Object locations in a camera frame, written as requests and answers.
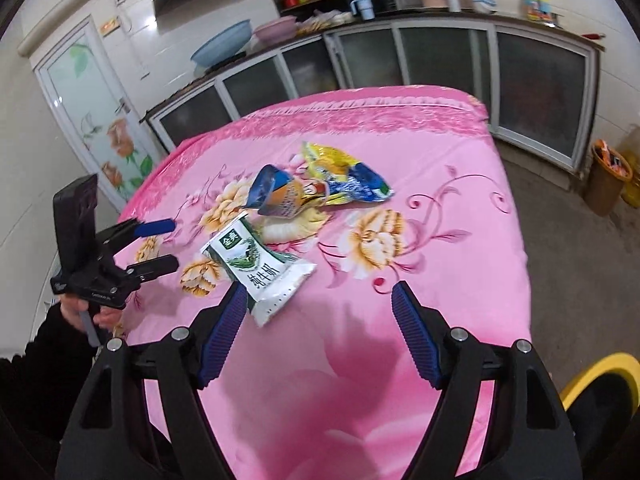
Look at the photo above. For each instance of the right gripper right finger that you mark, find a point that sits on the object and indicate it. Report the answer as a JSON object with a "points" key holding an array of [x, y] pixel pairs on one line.
{"points": [[455, 364]]}

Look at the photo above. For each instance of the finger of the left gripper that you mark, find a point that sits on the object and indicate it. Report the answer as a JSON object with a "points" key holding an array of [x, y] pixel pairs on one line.
{"points": [[150, 270], [153, 228]]}

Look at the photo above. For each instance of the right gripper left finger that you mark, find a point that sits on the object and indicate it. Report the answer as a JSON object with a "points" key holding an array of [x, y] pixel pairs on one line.
{"points": [[183, 363]]}

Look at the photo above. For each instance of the kitchen counter glass cabinets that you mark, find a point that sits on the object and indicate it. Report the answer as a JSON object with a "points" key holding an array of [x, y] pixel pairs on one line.
{"points": [[539, 84]]}

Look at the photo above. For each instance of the green white milk carton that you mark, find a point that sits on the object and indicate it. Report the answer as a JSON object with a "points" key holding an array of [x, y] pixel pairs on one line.
{"points": [[271, 278]]}

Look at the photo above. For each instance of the pink floral tablecloth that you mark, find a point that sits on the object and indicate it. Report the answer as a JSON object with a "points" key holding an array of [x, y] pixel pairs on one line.
{"points": [[327, 388]]}

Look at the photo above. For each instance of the blue orange snack wrapper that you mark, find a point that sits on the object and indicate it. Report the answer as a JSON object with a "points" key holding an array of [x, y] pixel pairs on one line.
{"points": [[275, 193]]}

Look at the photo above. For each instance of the floral glass door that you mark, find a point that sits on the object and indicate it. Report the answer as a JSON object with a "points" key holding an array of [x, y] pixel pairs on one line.
{"points": [[92, 109]]}

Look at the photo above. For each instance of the blue plastic basin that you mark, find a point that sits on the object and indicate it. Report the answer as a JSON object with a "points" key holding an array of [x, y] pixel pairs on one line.
{"points": [[224, 45]]}

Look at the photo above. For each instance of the yellow blue snack bag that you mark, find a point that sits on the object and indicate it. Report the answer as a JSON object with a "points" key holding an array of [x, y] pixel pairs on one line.
{"points": [[347, 179]]}

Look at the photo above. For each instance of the pink plastic basin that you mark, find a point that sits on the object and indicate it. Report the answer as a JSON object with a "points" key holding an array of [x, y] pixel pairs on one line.
{"points": [[276, 31]]}

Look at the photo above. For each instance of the brown waste bucket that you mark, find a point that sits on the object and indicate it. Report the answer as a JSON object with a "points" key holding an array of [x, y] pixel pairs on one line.
{"points": [[608, 174]]}

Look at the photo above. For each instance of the blue white tumbler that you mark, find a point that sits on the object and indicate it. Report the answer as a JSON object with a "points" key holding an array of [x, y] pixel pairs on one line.
{"points": [[363, 9]]}

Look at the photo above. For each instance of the yellow detergent bottles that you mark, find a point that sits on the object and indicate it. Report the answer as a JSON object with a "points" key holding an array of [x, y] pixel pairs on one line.
{"points": [[537, 10]]}

